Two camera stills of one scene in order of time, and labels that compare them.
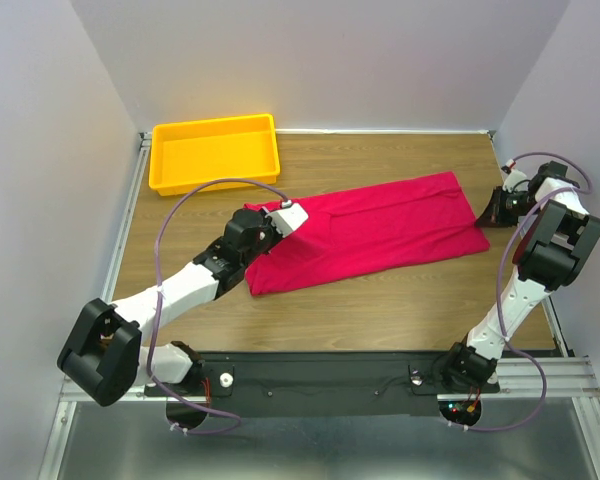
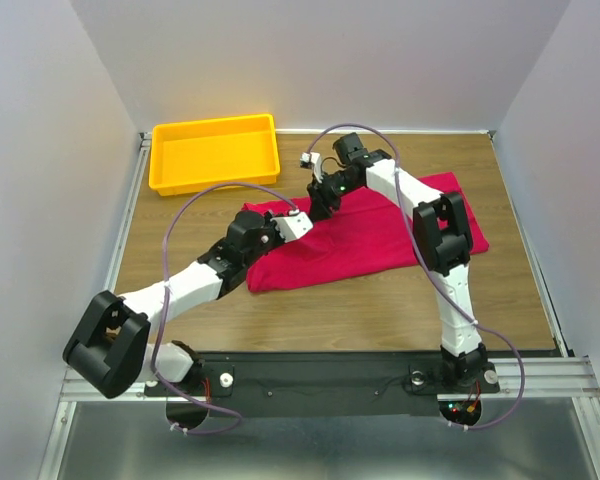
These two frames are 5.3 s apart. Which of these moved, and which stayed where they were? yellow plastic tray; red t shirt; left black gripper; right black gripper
Moved: right black gripper
Stayed: red t shirt; left black gripper; yellow plastic tray
